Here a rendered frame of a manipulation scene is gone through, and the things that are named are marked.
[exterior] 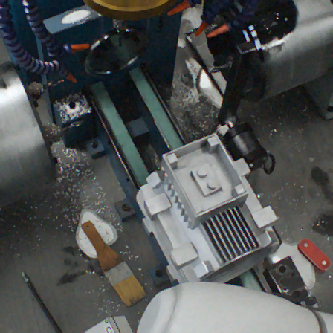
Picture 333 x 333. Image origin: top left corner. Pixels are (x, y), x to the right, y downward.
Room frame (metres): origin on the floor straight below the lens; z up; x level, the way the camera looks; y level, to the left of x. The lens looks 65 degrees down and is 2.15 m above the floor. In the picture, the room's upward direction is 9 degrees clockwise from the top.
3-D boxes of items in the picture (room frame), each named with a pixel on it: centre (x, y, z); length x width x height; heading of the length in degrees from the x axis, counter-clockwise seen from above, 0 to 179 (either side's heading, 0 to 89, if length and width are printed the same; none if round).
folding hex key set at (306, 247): (0.48, -0.34, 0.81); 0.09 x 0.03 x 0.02; 52
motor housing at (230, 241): (0.44, -0.09, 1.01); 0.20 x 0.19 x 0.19; 34
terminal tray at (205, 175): (0.47, -0.07, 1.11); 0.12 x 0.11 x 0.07; 34
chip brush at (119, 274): (0.40, 0.08, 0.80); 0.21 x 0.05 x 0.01; 41
